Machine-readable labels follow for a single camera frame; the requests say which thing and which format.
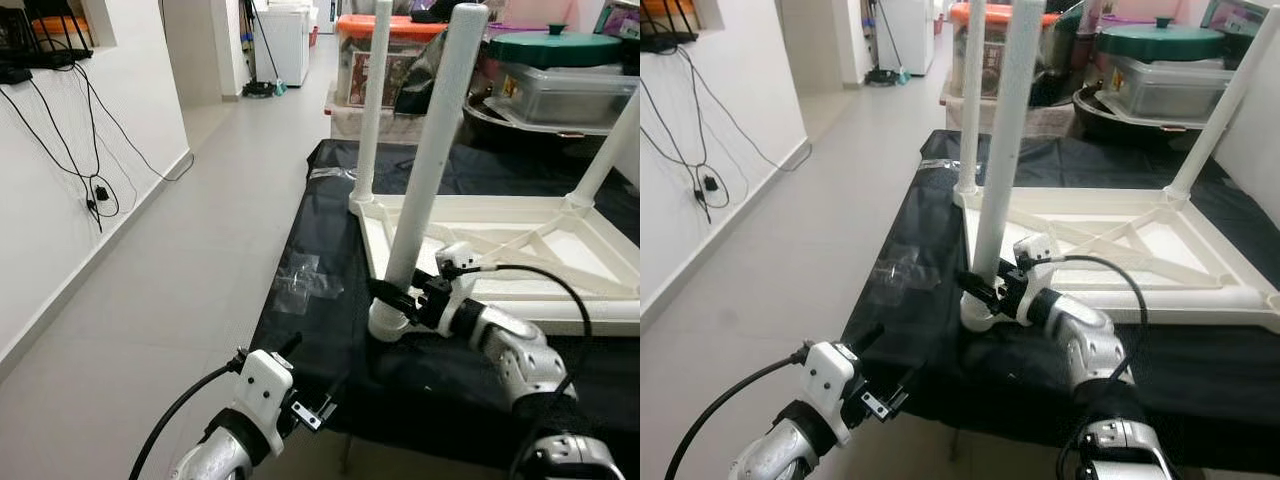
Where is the black tablecloth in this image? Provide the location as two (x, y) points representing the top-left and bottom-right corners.
(840, 128), (1280, 451)
(245, 138), (640, 471)

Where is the crumpled clear tape patch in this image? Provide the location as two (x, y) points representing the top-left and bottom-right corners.
(270, 255), (346, 311)
(868, 248), (946, 301)

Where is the black wok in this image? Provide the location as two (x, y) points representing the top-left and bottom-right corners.
(1075, 88), (1216, 141)
(465, 95), (640, 151)

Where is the white plastic table top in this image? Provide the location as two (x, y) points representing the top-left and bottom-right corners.
(950, 185), (1280, 333)
(348, 192), (640, 338)

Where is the orange lidded storage box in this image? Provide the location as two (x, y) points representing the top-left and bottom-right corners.
(950, 3), (1061, 101)
(335, 14), (446, 106)

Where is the black floor mop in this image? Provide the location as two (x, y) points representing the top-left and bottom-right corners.
(240, 0), (286, 99)
(865, 0), (911, 86)

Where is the clear plastic storage box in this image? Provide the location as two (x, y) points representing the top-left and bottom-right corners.
(495, 62), (640, 129)
(1105, 55), (1236, 121)

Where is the white refrigerator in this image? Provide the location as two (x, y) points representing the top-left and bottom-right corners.
(250, 0), (316, 86)
(880, 0), (936, 73)

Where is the green round lid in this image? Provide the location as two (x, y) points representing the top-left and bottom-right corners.
(488, 22), (626, 71)
(1095, 18), (1229, 63)

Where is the pink plastic container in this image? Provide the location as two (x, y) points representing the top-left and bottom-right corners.
(490, 0), (640, 36)
(1095, 0), (1211, 26)

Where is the black router with antennas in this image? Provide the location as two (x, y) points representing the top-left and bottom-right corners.
(640, 0), (701, 56)
(0, 0), (93, 86)

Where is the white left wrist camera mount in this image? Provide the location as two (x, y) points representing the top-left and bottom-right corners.
(232, 348), (296, 456)
(800, 340), (863, 446)

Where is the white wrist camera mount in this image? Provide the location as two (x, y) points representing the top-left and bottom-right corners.
(1012, 233), (1061, 321)
(800, 340), (863, 446)
(232, 348), (296, 456)
(435, 242), (483, 331)

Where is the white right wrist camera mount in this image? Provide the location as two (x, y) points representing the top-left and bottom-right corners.
(435, 242), (483, 331)
(1012, 233), (1061, 321)

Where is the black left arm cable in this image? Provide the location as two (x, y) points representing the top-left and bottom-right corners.
(665, 345), (813, 480)
(128, 355), (246, 480)

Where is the black trailing power cable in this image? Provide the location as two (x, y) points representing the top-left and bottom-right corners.
(690, 50), (811, 173)
(75, 65), (196, 183)

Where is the black looped power cable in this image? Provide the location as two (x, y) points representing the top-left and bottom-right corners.
(0, 70), (121, 233)
(640, 50), (731, 223)

